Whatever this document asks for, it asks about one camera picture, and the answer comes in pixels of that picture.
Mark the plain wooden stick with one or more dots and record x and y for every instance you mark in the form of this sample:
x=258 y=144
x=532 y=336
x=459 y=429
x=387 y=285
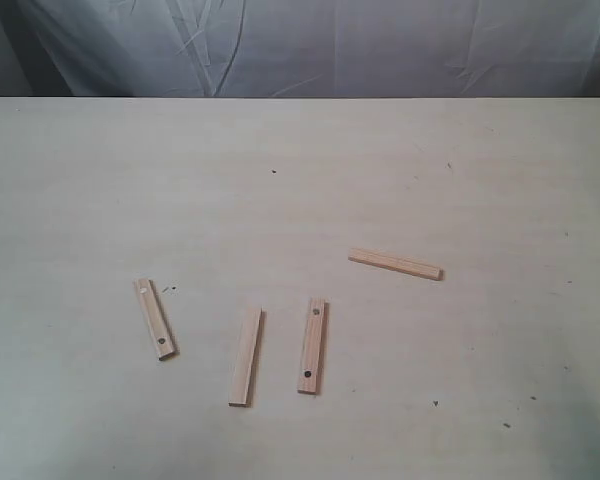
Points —
x=396 y=263
x=239 y=394

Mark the wooden stick with holes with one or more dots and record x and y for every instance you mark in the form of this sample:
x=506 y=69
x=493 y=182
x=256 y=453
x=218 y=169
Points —
x=310 y=363
x=159 y=329

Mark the white backdrop cloth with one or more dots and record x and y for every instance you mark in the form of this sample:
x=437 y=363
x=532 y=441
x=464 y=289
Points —
x=314 y=49

